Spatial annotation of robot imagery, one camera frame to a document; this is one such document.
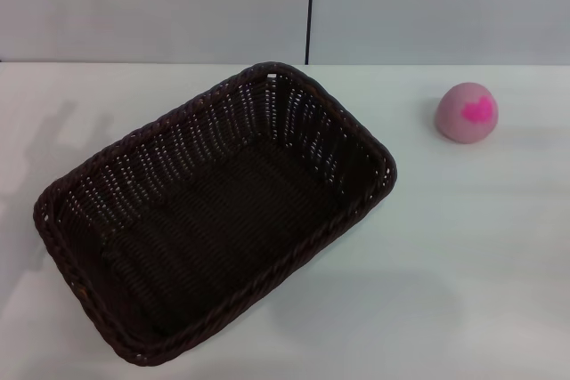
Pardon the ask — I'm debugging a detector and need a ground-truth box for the dark woven plastic basket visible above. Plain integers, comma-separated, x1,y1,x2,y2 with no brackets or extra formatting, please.
32,61,398,368

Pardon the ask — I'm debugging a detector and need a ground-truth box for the pink ball with magenta patch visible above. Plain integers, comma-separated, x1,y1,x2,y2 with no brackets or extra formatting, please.
435,82,501,145

